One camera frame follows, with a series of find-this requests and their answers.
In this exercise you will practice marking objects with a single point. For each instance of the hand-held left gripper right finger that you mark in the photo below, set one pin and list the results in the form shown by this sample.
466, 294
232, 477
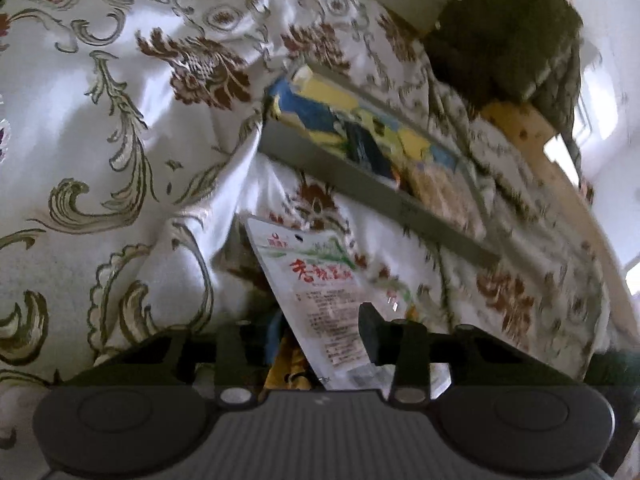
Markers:
372, 332

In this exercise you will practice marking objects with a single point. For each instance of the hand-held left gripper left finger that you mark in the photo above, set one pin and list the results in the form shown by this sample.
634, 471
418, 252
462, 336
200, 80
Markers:
234, 360

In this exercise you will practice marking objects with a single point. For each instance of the yellow green snack packet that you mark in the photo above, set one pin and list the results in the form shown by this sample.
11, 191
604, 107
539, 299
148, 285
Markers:
290, 370

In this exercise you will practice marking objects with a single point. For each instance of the white snack packet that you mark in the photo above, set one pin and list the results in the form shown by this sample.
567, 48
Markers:
320, 310

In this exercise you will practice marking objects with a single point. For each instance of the grey box with cartoon print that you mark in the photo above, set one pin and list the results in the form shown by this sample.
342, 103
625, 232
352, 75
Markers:
360, 160

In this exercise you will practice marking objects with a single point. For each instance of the blue snack packet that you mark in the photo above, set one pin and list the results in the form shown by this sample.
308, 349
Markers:
275, 332

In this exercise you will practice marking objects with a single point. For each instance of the floral printed blanket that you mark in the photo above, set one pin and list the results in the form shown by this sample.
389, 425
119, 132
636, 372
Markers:
125, 135

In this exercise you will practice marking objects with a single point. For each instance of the olive quilted jacket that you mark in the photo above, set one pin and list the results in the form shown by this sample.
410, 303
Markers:
505, 35

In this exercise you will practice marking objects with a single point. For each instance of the wooden bed frame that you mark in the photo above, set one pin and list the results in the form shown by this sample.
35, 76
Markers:
565, 170

